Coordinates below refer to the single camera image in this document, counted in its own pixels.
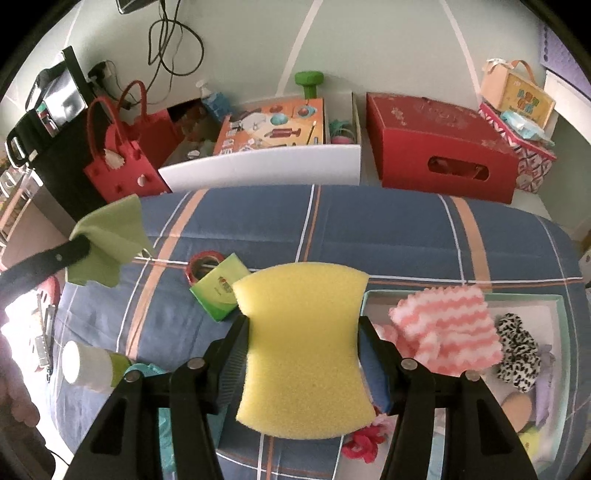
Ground white open storage box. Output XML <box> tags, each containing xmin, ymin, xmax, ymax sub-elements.
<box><xmin>158</xmin><ymin>90</ymin><xmax>363</xmax><ymax>193</ymax></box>

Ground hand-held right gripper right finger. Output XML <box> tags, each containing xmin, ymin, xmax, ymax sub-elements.
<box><xmin>357</xmin><ymin>315</ymin><xmax>539</xmax><ymax>480</ymax></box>

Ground black hanging cables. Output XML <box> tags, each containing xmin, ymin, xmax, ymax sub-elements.
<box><xmin>147</xmin><ymin>0</ymin><xmax>205</xmax><ymax>78</ymax></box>

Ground green packet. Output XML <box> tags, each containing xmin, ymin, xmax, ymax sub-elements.
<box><xmin>190</xmin><ymin>253</ymin><xmax>253</xmax><ymax>323</ymax></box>

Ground light blue packet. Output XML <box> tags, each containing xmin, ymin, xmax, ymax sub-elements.
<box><xmin>501</xmin><ymin>110</ymin><xmax>556</xmax><ymax>145</ymax></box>

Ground beige teardrop makeup sponge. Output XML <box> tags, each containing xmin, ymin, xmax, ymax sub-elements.
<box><xmin>499</xmin><ymin>392</ymin><xmax>535</xmax><ymax>435</ymax></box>

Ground black wall television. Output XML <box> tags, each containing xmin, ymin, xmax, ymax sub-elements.
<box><xmin>115</xmin><ymin>0</ymin><xmax>161</xmax><ymax>14</ymax></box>

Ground blue pump bottle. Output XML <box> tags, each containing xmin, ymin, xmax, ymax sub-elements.
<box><xmin>196</xmin><ymin>80</ymin><xmax>228</xmax><ymax>117</ymax></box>

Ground white jar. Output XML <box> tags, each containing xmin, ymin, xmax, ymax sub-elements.
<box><xmin>61</xmin><ymin>340</ymin><xmax>133</xmax><ymax>394</ymax></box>

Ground lilac cloth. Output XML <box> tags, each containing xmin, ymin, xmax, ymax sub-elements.
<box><xmin>530</xmin><ymin>348</ymin><xmax>563</xmax><ymax>428</ymax></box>

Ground yellow foam sponge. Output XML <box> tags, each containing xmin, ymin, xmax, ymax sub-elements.
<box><xmin>231</xmin><ymin>262</ymin><xmax>378</xmax><ymax>440</ymax></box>

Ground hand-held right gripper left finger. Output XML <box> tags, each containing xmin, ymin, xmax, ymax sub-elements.
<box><xmin>62</xmin><ymin>315</ymin><xmax>251</xmax><ymax>480</ymax></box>

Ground orange toy box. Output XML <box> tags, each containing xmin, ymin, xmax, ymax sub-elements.
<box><xmin>213</xmin><ymin>97</ymin><xmax>326</xmax><ymax>157</ymax></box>

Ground black appliance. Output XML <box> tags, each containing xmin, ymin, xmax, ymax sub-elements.
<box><xmin>6</xmin><ymin>46</ymin><xmax>109</xmax><ymax>224</ymax></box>

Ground white curved shelf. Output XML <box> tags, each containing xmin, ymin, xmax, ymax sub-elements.
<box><xmin>544</xmin><ymin>70</ymin><xmax>591</xmax><ymax>123</ymax></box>

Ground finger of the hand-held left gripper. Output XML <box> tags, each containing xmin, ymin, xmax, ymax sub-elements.
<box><xmin>0</xmin><ymin>234</ymin><xmax>93</xmax><ymax>298</ymax></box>

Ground green dumbbell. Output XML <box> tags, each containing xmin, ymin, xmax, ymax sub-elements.
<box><xmin>294</xmin><ymin>70</ymin><xmax>327</xmax><ymax>99</ymax></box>

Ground plain red felt bag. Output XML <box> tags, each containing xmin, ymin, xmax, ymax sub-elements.
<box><xmin>117</xmin><ymin>80</ymin><xmax>186</xmax><ymax>158</ymax></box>

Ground white tray with teal rim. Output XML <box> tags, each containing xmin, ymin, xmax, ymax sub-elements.
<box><xmin>359</xmin><ymin>290</ymin><xmax>579</xmax><ymax>463</ymax></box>

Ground red white patterned basket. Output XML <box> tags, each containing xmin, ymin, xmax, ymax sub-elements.
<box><xmin>478</xmin><ymin>102</ymin><xmax>558</xmax><ymax>193</ymax></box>

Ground teal cloth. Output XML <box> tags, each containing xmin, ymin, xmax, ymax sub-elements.
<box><xmin>124</xmin><ymin>361</ymin><xmax>177</xmax><ymax>462</ymax></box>

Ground yellow printed bag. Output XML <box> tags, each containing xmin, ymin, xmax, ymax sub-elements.
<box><xmin>480</xmin><ymin>59</ymin><xmax>558</xmax><ymax>131</ymax></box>

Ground person's left hand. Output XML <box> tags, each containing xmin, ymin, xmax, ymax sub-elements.
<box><xmin>0</xmin><ymin>333</ymin><xmax>43</xmax><ymax>430</ymax></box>

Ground red tape roll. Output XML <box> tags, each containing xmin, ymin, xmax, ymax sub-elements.
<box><xmin>186</xmin><ymin>251</ymin><xmax>226</xmax><ymax>288</ymax></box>

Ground pink white striped cloth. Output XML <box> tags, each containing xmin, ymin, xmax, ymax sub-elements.
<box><xmin>390</xmin><ymin>285</ymin><xmax>504</xmax><ymax>378</ymax></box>

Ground purple wall poster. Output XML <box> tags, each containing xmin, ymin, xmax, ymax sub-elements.
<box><xmin>538</xmin><ymin>22</ymin><xmax>591</xmax><ymax>78</ymax></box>

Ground blue plaid blanket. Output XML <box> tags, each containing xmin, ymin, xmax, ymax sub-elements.
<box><xmin>46</xmin><ymin>185</ymin><xmax>588</xmax><ymax>480</ymax></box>

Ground pink red scrunchie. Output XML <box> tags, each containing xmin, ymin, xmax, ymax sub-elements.
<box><xmin>342</xmin><ymin>414</ymin><xmax>394</xmax><ymax>463</ymax></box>

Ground red cardboard box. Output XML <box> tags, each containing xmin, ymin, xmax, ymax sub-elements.
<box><xmin>366</xmin><ymin>91</ymin><xmax>521</xmax><ymax>205</ymax></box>

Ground leopard print scrunchie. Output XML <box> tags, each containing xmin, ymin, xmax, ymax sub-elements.
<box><xmin>495</xmin><ymin>313</ymin><xmax>542</xmax><ymax>394</ymax></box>

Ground green cloth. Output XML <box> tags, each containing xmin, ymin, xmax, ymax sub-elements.
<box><xmin>67</xmin><ymin>194</ymin><xmax>151</xmax><ymax>288</ymax></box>

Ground red felt bag with dots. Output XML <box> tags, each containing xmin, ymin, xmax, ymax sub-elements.
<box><xmin>83</xmin><ymin>97</ymin><xmax>168</xmax><ymax>205</ymax></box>

